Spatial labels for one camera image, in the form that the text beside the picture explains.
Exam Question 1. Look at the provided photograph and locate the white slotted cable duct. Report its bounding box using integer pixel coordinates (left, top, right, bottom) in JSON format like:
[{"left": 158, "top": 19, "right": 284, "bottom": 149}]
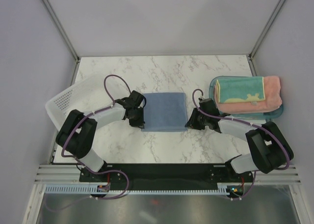
[{"left": 45, "top": 184, "right": 235, "bottom": 195}]

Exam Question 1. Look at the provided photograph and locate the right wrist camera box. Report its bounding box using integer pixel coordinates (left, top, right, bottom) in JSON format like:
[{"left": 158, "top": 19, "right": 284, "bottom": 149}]
[{"left": 198, "top": 96, "right": 205, "bottom": 102}]

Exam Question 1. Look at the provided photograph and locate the aluminium table edge rail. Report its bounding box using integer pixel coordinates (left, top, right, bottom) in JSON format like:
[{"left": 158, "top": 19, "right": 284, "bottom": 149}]
[{"left": 34, "top": 165, "right": 301, "bottom": 185}]

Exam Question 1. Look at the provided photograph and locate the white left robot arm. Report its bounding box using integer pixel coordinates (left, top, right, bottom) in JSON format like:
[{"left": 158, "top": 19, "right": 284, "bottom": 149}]
[{"left": 56, "top": 90, "right": 147, "bottom": 182}]

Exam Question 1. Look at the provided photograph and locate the aluminium frame post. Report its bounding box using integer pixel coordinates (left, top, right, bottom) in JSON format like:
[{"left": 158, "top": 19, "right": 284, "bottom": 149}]
[
  {"left": 34, "top": 0, "right": 81, "bottom": 62},
  {"left": 247, "top": 0, "right": 287, "bottom": 61}
]

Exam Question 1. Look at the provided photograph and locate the yellow towel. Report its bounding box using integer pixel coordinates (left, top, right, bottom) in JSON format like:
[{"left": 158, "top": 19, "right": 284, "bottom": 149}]
[{"left": 215, "top": 77, "right": 265, "bottom": 104}]

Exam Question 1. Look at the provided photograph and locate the right aluminium frame post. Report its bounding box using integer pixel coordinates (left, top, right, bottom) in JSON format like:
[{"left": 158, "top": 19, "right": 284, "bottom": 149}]
[{"left": 247, "top": 0, "right": 287, "bottom": 61}]

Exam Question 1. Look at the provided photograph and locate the white perforated plastic basket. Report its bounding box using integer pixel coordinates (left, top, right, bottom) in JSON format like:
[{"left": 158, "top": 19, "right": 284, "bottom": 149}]
[{"left": 45, "top": 73, "right": 127, "bottom": 131}]

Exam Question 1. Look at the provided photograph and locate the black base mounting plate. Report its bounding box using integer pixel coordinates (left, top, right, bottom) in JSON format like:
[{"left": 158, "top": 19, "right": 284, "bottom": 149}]
[{"left": 79, "top": 164, "right": 253, "bottom": 189}]

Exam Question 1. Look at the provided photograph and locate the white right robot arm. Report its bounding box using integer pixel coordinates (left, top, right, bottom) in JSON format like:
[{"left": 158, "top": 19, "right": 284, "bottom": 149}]
[{"left": 185, "top": 99, "right": 294, "bottom": 182}]

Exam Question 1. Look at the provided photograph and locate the left aluminium frame post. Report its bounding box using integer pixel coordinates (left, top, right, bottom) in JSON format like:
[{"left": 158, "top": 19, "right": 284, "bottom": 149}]
[{"left": 34, "top": 0, "right": 81, "bottom": 62}]

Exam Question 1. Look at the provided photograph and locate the teal translucent plastic tub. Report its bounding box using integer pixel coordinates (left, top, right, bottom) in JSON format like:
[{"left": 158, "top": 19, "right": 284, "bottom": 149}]
[{"left": 208, "top": 74, "right": 285, "bottom": 121}]

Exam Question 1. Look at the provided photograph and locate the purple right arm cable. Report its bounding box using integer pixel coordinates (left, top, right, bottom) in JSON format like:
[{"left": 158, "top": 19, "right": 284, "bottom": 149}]
[{"left": 191, "top": 88, "right": 292, "bottom": 201}]

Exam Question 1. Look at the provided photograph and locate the pink towel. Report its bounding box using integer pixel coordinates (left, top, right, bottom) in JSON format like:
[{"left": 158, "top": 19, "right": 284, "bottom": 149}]
[{"left": 213, "top": 76, "right": 283, "bottom": 114}]

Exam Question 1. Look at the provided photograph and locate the blue towel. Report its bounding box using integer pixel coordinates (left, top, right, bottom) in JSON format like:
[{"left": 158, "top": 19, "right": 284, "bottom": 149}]
[{"left": 142, "top": 92, "right": 188, "bottom": 132}]

